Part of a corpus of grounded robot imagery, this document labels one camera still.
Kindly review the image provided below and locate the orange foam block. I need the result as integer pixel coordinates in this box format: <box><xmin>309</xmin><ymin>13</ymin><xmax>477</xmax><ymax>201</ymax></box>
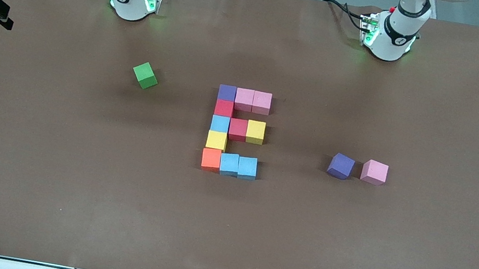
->
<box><xmin>199</xmin><ymin>147</ymin><xmax>224</xmax><ymax>172</ymax></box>

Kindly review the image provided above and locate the green foam block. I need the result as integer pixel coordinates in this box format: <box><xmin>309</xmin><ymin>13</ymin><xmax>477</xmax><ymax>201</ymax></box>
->
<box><xmin>130</xmin><ymin>60</ymin><xmax>162</xmax><ymax>92</ymax></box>

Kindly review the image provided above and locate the purple foam block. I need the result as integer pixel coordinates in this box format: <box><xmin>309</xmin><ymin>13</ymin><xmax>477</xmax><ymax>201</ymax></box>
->
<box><xmin>325</xmin><ymin>151</ymin><xmax>357</xmax><ymax>182</ymax></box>
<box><xmin>217</xmin><ymin>84</ymin><xmax>238</xmax><ymax>103</ymax></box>

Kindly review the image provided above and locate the table cover mat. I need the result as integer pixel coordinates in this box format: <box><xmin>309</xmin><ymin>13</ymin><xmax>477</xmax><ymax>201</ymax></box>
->
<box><xmin>0</xmin><ymin>0</ymin><xmax>479</xmax><ymax>269</ymax></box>

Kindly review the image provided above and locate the black arm base cable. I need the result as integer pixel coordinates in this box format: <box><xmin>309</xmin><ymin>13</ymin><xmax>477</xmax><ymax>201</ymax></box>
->
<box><xmin>319</xmin><ymin>0</ymin><xmax>370</xmax><ymax>32</ymax></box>

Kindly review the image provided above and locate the light pink foam block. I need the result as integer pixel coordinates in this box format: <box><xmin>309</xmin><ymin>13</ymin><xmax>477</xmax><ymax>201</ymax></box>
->
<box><xmin>359</xmin><ymin>158</ymin><xmax>390</xmax><ymax>187</ymax></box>
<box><xmin>251</xmin><ymin>90</ymin><xmax>274</xmax><ymax>117</ymax></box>
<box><xmin>233</xmin><ymin>87</ymin><xmax>256</xmax><ymax>113</ymax></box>

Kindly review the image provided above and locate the blue foam block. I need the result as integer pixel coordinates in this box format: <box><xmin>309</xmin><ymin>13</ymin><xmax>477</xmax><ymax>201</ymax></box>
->
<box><xmin>235</xmin><ymin>155</ymin><xmax>260</xmax><ymax>182</ymax></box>
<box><xmin>217</xmin><ymin>151</ymin><xmax>242</xmax><ymax>179</ymax></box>
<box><xmin>210</xmin><ymin>114</ymin><xmax>231</xmax><ymax>135</ymax></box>

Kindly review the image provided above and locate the red foam block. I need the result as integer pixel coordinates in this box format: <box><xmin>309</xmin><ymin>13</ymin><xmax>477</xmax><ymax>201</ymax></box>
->
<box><xmin>227</xmin><ymin>117</ymin><xmax>250</xmax><ymax>144</ymax></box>
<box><xmin>214</xmin><ymin>99</ymin><xmax>236</xmax><ymax>119</ymax></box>

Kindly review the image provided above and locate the yellow foam block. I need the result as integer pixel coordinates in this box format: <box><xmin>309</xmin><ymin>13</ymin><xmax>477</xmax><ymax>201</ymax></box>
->
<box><xmin>244</xmin><ymin>119</ymin><xmax>267</xmax><ymax>146</ymax></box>
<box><xmin>205</xmin><ymin>129</ymin><xmax>229</xmax><ymax>153</ymax></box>

